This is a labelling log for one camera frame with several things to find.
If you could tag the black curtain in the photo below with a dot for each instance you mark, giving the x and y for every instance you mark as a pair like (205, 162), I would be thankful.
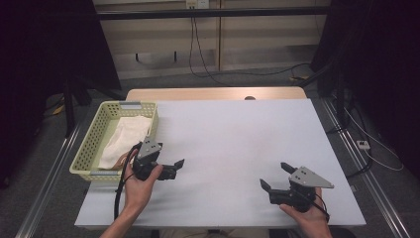
(379, 66)
(49, 43)

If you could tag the white wall outlet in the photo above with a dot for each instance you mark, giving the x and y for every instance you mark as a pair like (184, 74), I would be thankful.
(197, 3)

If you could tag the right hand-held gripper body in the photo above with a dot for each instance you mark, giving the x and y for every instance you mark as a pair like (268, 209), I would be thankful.
(308, 180)

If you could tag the white power adapter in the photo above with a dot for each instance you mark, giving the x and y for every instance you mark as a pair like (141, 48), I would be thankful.
(363, 144)

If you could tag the black horizontal metal bar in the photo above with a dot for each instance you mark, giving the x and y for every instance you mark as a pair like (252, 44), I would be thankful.
(211, 13)

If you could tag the aluminium floor rail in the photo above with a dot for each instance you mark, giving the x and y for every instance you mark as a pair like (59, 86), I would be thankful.
(49, 178)
(363, 165)

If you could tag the black tripod stand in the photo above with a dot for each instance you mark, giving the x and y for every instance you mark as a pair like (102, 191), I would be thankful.
(69, 109)

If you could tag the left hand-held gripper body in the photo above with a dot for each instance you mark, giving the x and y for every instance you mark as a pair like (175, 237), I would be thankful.
(148, 148)

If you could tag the wooden table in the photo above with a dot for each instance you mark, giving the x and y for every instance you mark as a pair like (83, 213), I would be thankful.
(198, 94)

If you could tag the person's right hand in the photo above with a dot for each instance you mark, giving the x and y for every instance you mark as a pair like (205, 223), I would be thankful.
(313, 219)

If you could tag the cream cloth tan trim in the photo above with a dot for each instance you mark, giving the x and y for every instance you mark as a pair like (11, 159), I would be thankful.
(127, 135)

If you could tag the person's left hand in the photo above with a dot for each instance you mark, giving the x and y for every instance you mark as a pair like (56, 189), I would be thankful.
(138, 193)

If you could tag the light green perforated plastic basket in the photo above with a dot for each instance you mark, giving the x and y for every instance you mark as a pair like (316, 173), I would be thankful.
(92, 139)

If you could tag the white table cover sheet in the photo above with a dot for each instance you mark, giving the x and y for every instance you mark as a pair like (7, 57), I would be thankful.
(231, 148)

